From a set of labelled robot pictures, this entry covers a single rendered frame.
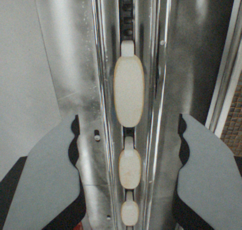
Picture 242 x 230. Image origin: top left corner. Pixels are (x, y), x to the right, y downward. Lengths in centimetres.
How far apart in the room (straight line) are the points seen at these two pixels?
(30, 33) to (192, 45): 21
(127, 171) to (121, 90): 14
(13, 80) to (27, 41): 7
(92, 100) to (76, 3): 10
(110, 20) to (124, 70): 5
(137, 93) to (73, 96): 8
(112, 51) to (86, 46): 3
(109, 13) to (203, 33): 12
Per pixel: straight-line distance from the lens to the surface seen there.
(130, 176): 30
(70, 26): 19
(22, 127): 33
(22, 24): 26
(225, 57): 19
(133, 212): 39
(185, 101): 26
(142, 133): 24
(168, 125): 28
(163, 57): 19
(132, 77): 19
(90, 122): 22
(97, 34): 18
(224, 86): 19
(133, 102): 20
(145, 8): 19
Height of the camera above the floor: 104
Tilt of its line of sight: 61 degrees down
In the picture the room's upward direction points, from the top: 176 degrees counter-clockwise
